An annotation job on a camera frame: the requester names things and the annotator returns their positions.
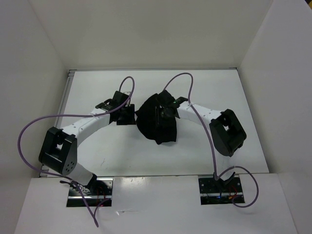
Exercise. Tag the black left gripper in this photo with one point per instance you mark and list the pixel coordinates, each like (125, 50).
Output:
(130, 119)

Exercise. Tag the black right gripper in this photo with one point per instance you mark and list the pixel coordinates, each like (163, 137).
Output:
(160, 108)

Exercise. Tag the black skirt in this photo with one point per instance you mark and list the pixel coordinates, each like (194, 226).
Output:
(147, 123)

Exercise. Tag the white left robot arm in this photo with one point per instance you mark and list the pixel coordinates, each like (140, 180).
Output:
(59, 151)

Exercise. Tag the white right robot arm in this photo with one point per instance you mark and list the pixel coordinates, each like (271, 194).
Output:
(223, 129)

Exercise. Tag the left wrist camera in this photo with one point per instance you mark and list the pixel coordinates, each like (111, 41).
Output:
(119, 98)

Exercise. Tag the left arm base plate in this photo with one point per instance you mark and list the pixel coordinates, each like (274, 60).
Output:
(101, 196)

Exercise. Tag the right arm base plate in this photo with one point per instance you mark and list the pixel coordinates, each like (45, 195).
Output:
(214, 192)

